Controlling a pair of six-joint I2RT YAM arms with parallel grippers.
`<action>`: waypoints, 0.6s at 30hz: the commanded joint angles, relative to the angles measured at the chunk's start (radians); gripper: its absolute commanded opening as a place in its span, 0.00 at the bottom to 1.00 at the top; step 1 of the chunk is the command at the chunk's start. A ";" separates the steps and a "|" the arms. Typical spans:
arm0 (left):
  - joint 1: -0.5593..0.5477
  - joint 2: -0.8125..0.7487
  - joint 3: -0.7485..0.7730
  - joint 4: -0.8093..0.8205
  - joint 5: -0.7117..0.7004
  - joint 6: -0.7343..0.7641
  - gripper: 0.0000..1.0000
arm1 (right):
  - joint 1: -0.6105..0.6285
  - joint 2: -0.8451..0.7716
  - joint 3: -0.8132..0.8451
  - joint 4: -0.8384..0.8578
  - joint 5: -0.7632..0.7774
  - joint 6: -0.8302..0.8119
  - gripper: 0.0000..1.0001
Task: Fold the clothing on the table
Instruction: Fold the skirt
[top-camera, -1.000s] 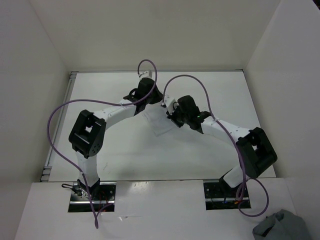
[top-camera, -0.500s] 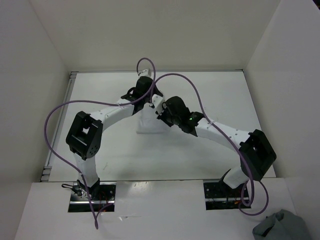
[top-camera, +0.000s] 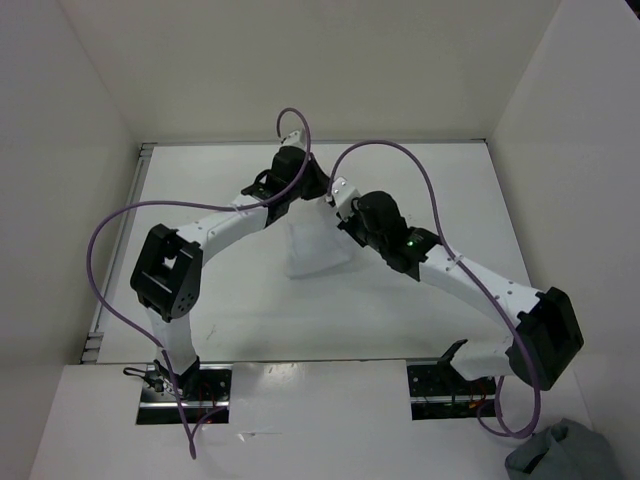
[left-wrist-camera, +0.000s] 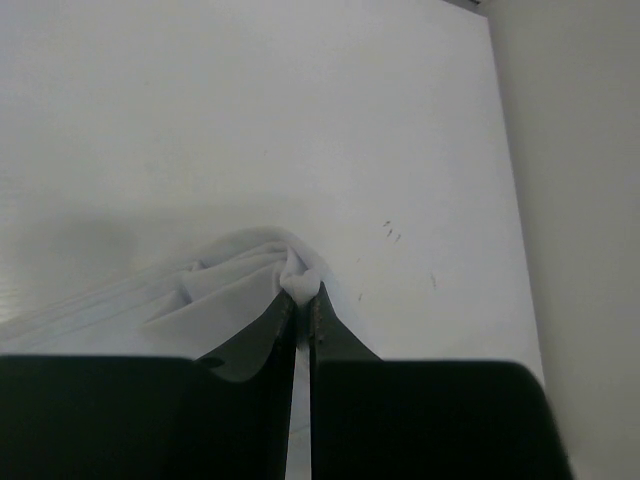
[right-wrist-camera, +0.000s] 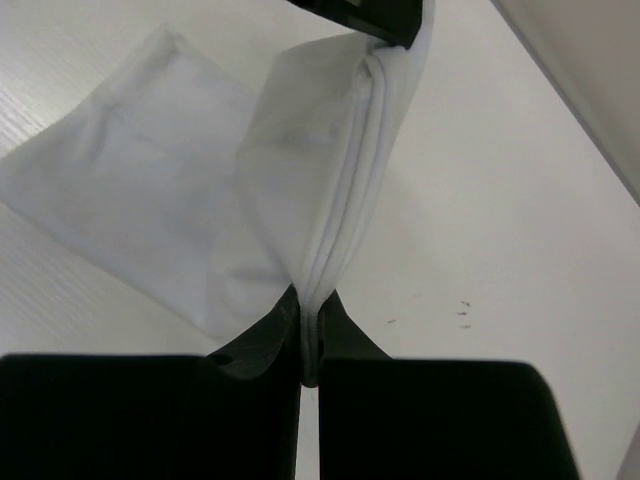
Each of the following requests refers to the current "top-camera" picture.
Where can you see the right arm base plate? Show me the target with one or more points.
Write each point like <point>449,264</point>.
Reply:
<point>438,392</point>

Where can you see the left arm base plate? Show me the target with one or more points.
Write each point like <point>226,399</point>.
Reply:
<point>207,397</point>

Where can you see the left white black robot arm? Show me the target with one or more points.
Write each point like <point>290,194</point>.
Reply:
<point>167,275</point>

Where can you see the grey cloth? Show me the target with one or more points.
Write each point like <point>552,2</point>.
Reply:
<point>565,450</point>

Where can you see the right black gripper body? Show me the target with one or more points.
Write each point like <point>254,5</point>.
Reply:
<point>354,226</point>

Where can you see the white skirt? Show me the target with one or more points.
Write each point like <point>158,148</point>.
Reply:
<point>314,242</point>

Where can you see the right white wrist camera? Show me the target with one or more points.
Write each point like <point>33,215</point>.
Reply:
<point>341,195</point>

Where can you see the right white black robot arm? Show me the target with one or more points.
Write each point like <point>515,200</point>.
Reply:
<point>544,334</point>

